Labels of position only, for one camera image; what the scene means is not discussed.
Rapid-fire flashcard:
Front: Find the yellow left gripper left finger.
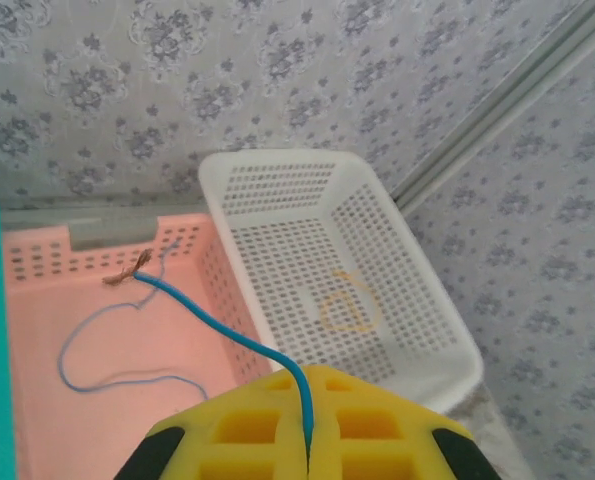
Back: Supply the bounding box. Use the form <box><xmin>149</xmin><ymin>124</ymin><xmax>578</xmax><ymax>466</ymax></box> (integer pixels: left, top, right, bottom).
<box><xmin>114</xmin><ymin>365</ymin><xmax>312</xmax><ymax>480</ymax></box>

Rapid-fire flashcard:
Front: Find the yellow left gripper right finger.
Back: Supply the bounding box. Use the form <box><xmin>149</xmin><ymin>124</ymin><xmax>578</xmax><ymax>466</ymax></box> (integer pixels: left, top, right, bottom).
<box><xmin>301</xmin><ymin>363</ymin><xmax>503</xmax><ymax>480</ymax></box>

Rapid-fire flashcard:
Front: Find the thin blue cable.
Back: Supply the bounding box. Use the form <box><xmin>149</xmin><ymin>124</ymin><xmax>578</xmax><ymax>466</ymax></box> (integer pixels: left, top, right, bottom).
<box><xmin>58</xmin><ymin>238</ymin><xmax>316</xmax><ymax>447</ymax></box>

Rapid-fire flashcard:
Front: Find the yellow rubber band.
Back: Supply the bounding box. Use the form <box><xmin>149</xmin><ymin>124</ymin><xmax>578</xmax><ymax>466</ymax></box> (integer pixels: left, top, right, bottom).
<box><xmin>318</xmin><ymin>268</ymin><xmax>381</xmax><ymax>335</ymax></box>

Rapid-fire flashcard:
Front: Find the pink perforated plastic basket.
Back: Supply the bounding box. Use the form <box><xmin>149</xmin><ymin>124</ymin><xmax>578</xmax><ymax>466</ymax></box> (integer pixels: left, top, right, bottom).
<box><xmin>0</xmin><ymin>212</ymin><xmax>277</xmax><ymax>480</ymax></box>

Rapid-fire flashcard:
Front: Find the white perforated plastic basket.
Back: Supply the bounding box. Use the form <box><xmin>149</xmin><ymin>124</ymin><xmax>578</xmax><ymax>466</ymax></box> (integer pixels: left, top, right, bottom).
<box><xmin>197</xmin><ymin>148</ymin><xmax>485</xmax><ymax>416</ymax></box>

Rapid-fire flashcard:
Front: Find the aluminium frame post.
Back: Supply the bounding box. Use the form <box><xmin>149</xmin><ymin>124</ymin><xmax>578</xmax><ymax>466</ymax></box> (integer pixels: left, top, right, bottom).
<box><xmin>390</xmin><ymin>0</ymin><xmax>595</xmax><ymax>217</ymax></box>

